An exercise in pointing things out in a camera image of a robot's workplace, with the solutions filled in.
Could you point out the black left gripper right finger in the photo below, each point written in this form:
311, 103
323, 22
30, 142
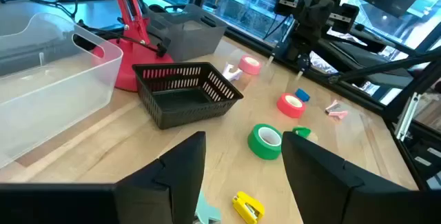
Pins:
320, 182

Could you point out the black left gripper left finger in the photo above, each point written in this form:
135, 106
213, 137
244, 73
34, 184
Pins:
165, 189

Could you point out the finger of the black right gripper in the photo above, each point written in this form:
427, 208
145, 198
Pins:
287, 1
345, 17

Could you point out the teal stapler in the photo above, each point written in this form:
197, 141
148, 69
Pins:
206, 212

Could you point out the green block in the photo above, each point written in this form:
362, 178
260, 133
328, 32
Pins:
301, 131

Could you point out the pink staple remover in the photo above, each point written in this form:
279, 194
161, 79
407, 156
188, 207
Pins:
339, 114

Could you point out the green tape roll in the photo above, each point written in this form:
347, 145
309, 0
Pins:
256, 146

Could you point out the yellow stapler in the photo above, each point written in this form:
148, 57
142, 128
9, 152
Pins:
246, 205

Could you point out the pink tape roll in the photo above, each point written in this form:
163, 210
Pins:
245, 67

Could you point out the small blue staple remover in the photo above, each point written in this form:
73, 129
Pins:
302, 95

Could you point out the pale lilac staple remover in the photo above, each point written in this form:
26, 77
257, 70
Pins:
231, 74

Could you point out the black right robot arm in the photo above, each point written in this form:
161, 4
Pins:
293, 51

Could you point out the black slotted plastic basket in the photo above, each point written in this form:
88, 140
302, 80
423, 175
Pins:
193, 113

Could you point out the grey translucent plastic bin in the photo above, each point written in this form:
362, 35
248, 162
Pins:
193, 38

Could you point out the red desk lamp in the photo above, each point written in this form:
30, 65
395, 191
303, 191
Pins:
138, 55

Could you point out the clear plastic bin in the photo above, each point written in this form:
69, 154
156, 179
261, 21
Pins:
51, 89

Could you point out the black aluminium table frame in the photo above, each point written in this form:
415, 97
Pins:
379, 67

